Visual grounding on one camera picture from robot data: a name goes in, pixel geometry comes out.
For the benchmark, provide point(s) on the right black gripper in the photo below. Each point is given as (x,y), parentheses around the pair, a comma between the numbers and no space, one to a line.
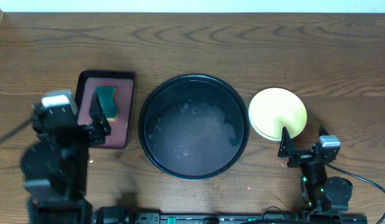
(287,145)

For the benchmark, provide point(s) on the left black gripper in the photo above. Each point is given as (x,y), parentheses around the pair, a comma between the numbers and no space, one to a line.
(71,131)

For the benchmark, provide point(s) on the green yellow sponge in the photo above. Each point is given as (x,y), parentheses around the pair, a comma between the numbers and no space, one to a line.
(106,98)

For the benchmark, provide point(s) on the yellow plate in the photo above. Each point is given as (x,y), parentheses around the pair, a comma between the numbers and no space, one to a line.
(273,108)

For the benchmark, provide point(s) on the light blue plate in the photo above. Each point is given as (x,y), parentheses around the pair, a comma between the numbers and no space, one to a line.
(261,133)

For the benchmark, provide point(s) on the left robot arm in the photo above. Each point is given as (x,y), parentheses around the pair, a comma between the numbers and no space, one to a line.
(55,168)

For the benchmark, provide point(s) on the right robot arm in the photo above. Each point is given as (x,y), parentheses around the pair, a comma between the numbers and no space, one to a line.
(325,195)

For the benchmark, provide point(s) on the rectangular red black tray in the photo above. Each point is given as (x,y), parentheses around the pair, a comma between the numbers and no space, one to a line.
(124,83)

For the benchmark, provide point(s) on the round black tray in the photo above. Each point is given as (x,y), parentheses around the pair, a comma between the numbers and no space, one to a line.
(193,126)

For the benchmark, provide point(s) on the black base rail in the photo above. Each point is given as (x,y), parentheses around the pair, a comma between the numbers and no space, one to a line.
(128,215)

